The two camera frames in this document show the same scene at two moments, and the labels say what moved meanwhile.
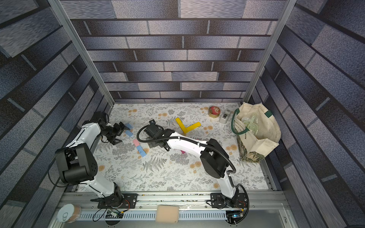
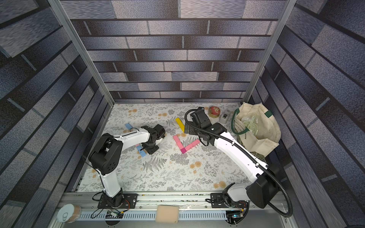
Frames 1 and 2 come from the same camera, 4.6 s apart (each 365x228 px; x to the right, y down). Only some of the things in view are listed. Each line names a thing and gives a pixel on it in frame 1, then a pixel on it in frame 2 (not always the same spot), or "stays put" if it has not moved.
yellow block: (180, 123) stays put
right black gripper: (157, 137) -> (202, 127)
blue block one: (129, 126) stays put
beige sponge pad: (167, 213) stays put
